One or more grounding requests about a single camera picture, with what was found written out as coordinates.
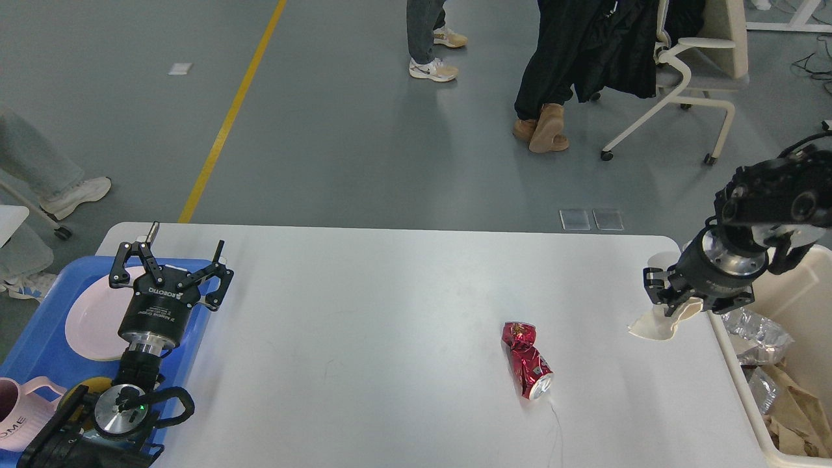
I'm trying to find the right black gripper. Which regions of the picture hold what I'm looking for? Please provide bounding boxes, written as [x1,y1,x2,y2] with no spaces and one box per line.
[643,227,769,317]

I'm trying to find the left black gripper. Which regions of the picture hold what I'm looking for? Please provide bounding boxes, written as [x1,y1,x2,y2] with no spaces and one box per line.
[109,221,235,352]

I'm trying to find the white paper cup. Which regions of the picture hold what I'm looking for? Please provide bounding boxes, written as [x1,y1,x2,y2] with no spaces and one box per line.
[628,250,705,342]

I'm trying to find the pink plate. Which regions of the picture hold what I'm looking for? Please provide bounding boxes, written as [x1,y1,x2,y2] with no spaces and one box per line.
[64,276,136,352]

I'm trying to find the foil sheet front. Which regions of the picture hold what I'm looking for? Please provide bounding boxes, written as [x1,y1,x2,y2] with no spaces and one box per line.
[721,307,794,365]

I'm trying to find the large brown paper bag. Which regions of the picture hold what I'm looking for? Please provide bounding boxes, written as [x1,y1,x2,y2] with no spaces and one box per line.
[761,365,831,459]

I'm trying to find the crushed red soda can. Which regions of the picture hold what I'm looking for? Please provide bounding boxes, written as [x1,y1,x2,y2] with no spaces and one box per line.
[502,322,553,400]

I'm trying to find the pink home mug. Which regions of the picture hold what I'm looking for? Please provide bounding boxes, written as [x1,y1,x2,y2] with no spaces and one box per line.
[1,376,66,452]

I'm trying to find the foil tray with paper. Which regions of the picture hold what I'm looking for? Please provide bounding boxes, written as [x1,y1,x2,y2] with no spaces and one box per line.
[745,367,781,415]

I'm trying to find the brown paper ball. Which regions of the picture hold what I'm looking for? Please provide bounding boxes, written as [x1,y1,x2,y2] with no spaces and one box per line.
[764,415,816,456]

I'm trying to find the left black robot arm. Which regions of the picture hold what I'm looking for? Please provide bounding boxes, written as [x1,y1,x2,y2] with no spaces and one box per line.
[17,222,234,467]

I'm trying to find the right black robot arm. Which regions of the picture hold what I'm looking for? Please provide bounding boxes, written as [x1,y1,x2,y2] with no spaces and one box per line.
[643,130,831,317]

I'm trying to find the beige plastic bin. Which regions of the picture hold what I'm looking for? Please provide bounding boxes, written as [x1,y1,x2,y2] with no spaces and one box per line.
[707,246,831,467]

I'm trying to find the white chair at left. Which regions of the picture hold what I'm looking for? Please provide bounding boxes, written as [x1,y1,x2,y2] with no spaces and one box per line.
[0,179,73,303]

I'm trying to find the person in grey trousers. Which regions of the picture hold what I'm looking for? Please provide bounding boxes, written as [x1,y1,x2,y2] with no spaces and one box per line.
[1,105,112,221]

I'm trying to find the white office chair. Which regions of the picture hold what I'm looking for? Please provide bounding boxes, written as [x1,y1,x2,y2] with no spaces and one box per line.
[600,1,749,166]

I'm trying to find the person in black clothes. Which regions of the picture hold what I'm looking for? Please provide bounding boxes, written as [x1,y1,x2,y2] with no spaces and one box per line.
[512,0,707,154]

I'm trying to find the white desk leg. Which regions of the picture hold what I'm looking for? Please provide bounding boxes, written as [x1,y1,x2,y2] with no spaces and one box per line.
[746,1,831,34]

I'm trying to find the person in grey jeans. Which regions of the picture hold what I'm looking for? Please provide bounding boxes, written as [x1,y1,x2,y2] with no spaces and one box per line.
[405,1,469,83]

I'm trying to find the floor cables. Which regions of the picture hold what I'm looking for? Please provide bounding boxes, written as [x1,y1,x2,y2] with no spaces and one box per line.
[790,36,832,98]

